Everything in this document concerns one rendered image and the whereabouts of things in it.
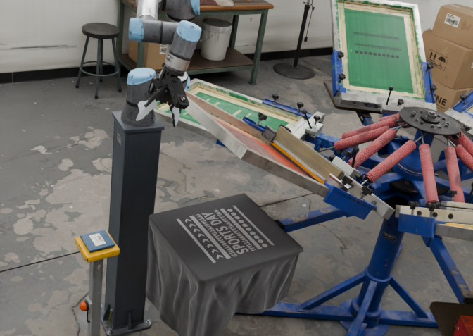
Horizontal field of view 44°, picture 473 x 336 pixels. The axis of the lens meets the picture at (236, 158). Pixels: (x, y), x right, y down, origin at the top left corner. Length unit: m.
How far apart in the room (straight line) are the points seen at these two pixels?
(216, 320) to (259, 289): 0.21
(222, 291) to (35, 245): 1.80
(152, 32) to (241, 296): 1.09
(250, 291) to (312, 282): 1.43
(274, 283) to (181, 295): 0.39
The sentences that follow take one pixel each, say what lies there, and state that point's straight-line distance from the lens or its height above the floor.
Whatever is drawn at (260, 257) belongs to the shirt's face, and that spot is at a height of 0.95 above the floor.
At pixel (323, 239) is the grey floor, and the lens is 4.20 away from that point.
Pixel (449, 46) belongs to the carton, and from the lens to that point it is 6.42.
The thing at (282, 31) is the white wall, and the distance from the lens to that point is 7.30.
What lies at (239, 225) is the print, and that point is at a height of 0.95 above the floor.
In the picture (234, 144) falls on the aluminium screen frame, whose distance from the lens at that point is 1.89.
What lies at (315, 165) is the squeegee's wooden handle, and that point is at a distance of 2.43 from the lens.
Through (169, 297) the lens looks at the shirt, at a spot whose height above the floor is 0.68.
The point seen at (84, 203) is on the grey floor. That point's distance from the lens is 4.22.
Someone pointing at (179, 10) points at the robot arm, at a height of 1.74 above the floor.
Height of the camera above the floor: 2.39
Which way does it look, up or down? 29 degrees down
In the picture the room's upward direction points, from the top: 10 degrees clockwise
